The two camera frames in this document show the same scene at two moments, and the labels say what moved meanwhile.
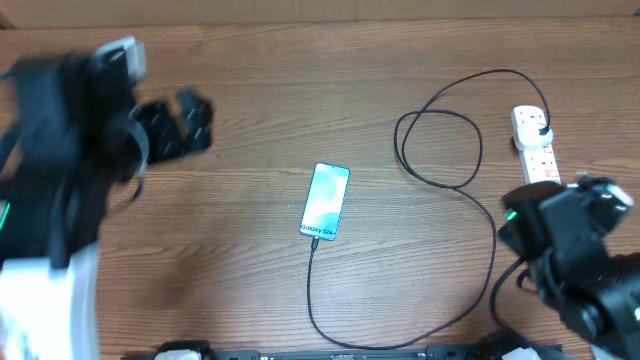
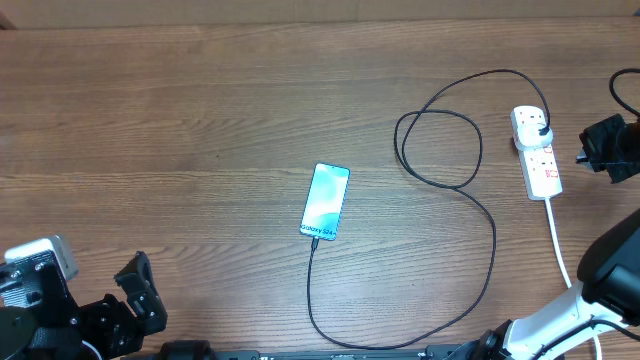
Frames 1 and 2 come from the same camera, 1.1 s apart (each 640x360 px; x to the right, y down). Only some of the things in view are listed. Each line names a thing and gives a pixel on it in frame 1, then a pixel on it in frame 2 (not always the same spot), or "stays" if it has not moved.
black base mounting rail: x=203 y=351 stays
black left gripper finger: x=164 y=138 -> x=99 y=329
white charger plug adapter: x=526 y=132 stays
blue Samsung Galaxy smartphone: x=325 y=200 stays
